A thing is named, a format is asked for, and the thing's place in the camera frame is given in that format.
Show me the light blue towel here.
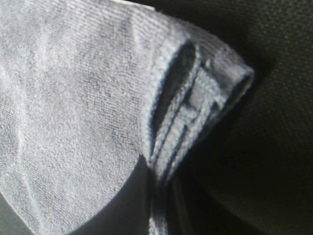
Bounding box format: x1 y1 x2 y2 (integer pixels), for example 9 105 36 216
0 0 254 235

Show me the black fabric table mat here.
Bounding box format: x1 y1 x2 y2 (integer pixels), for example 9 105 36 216
136 0 313 235

